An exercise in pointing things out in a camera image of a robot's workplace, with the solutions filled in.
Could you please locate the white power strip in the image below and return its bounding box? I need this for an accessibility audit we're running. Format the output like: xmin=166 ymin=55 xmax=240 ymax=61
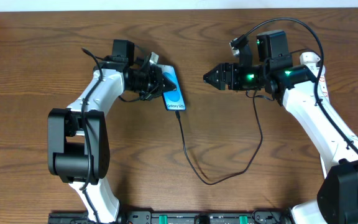
xmin=318 ymin=66 xmax=329 ymax=102

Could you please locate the black USB charging cable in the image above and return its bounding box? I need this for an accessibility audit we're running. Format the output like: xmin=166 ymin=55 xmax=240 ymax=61
xmin=174 ymin=47 xmax=319 ymax=186

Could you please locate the white USB charger plug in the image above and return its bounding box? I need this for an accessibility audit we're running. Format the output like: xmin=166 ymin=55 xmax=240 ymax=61
xmin=300 ymin=52 xmax=321 ymax=71

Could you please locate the blue Galaxy smartphone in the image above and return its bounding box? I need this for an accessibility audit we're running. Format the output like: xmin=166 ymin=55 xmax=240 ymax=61
xmin=159 ymin=65 xmax=186 ymax=111

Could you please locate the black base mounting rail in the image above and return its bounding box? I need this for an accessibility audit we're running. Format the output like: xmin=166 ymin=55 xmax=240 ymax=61
xmin=47 ymin=210 xmax=294 ymax=224

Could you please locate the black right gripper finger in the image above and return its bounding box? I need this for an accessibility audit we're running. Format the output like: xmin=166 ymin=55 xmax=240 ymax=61
xmin=203 ymin=63 xmax=226 ymax=82
xmin=205 ymin=80 xmax=226 ymax=90

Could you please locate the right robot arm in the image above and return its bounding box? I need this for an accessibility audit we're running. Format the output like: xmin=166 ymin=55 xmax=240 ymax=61
xmin=203 ymin=30 xmax=358 ymax=223

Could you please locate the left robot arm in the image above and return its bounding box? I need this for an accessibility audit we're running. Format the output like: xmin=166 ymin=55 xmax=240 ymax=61
xmin=47 ymin=39 xmax=179 ymax=223

